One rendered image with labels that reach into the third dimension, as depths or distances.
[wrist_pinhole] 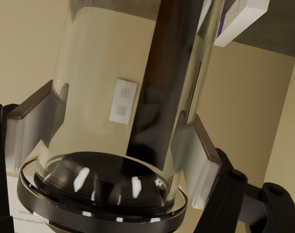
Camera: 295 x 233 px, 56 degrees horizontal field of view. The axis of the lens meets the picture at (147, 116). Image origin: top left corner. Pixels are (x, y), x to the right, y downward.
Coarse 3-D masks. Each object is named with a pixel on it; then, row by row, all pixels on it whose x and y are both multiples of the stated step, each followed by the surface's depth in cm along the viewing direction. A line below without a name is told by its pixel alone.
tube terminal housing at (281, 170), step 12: (288, 96) 46; (288, 108) 45; (288, 120) 44; (288, 132) 44; (276, 144) 46; (288, 144) 43; (276, 156) 45; (288, 156) 42; (276, 168) 45; (288, 168) 42; (264, 180) 47; (276, 180) 44; (288, 180) 41
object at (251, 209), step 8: (224, 160) 16; (248, 184) 14; (248, 192) 13; (256, 192) 13; (248, 200) 13; (256, 200) 13; (248, 208) 13; (256, 208) 13; (264, 208) 13; (240, 216) 13; (248, 216) 13; (256, 216) 13; (264, 216) 13; (248, 224) 13; (256, 224) 13; (264, 224) 13
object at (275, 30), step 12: (228, 0) 48; (276, 0) 44; (288, 0) 43; (276, 12) 48; (288, 12) 47; (252, 24) 57; (264, 24) 56; (276, 24) 54; (288, 24) 53; (240, 36) 68; (252, 36) 65; (264, 36) 63; (276, 36) 61; (288, 36) 60; (264, 48) 74; (276, 48) 71; (288, 48) 69
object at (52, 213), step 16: (32, 208) 14; (48, 208) 14; (64, 224) 13; (80, 224) 13; (96, 224) 13; (112, 224) 13; (128, 224) 14; (144, 224) 14; (160, 224) 15; (176, 224) 16
